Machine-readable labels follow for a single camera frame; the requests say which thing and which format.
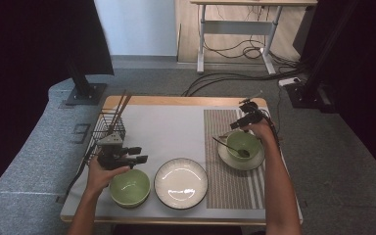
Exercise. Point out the white power strip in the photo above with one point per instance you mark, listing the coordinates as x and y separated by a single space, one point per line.
290 81

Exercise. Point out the black curtain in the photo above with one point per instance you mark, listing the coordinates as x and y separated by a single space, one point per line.
29 49
365 65

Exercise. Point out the person's left hand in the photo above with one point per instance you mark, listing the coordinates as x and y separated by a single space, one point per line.
103 178

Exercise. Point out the black stand with base plate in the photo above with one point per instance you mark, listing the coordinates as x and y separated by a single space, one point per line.
88 94
310 98

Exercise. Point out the striped brown placemat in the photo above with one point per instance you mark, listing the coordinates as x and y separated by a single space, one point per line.
222 189

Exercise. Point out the white-legged desk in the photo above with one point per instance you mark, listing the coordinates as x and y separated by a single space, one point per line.
238 27

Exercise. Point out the green bowl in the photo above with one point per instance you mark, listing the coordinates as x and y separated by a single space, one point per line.
241 145
241 163
130 187

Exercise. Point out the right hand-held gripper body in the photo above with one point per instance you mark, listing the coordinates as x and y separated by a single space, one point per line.
253 112

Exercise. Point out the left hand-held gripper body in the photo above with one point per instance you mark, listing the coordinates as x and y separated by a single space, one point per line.
111 153

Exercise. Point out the white plate with dark rim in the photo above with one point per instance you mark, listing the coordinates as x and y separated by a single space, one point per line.
181 182

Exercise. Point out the person's right hand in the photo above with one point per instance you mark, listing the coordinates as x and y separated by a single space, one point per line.
262 129

